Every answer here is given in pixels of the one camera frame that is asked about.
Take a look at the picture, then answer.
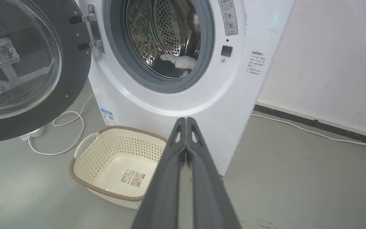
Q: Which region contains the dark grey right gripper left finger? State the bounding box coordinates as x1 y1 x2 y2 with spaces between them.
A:
131 117 187 229

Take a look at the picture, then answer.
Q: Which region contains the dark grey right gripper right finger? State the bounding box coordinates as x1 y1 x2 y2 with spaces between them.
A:
186 117 242 229

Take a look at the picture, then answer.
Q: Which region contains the white front-load washing machine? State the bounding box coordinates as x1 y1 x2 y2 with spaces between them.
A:
77 0 297 176

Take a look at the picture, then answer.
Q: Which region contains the round black washer door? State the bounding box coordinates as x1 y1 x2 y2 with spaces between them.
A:
0 0 92 144

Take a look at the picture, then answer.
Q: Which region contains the metal door hinge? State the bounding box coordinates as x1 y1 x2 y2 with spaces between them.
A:
82 4 105 54

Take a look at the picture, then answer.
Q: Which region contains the cream perforated laundry basket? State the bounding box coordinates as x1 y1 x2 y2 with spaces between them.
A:
69 125 168 210

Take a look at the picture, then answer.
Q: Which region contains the white and dark laundry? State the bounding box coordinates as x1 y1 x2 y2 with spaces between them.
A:
153 53 197 78

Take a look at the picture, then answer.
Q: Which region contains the white power strip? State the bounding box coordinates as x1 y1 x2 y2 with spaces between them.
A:
20 126 45 142

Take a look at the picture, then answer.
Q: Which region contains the white power cable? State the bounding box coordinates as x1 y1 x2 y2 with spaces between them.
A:
27 93 95 156

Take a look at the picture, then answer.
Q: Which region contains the white wall cable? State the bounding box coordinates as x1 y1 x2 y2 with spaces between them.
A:
251 114 366 146

